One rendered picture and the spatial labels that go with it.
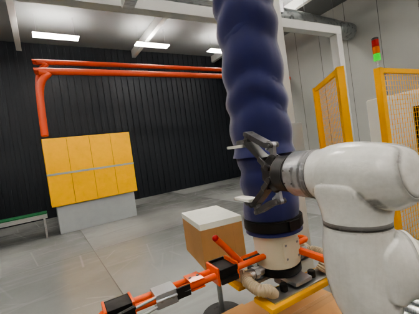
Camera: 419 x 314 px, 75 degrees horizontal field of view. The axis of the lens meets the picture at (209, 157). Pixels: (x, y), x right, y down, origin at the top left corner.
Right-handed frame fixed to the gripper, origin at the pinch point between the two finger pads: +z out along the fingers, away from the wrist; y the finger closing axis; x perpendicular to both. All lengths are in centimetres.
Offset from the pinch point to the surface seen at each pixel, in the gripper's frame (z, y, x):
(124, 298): 23.8, 32.7, -29.2
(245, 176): 21.5, 4.5, 18.6
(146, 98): 1077, -259, 329
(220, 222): 145, 57, 75
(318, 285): 8, 46, 34
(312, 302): 22, 63, 44
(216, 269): 18.6, 32.2, -0.4
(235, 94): 18.9, -25.1, 17.2
